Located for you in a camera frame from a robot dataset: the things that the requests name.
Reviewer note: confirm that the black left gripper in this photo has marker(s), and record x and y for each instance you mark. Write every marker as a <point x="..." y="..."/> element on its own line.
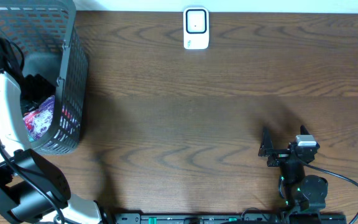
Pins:
<point x="38" y="90"/>

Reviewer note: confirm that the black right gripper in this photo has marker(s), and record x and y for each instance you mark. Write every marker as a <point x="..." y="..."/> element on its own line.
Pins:
<point x="266" y="150"/>

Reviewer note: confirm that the purple snack packet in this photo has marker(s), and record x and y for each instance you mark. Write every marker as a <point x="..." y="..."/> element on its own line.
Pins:
<point x="38" y="121"/>

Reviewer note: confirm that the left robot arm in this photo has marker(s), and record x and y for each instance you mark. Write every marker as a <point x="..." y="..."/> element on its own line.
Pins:
<point x="32" y="189"/>

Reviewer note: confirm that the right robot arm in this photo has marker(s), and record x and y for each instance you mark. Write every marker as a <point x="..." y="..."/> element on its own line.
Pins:
<point x="304" y="194"/>

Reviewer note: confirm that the white barcode scanner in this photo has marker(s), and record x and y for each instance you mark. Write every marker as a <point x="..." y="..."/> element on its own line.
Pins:
<point x="195" y="28"/>

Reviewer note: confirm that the grey plastic mesh basket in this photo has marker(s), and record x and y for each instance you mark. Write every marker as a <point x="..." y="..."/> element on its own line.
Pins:
<point x="46" y="41"/>

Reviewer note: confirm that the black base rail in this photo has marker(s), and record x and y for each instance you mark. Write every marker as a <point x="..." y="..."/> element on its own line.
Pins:
<point x="136" y="218"/>

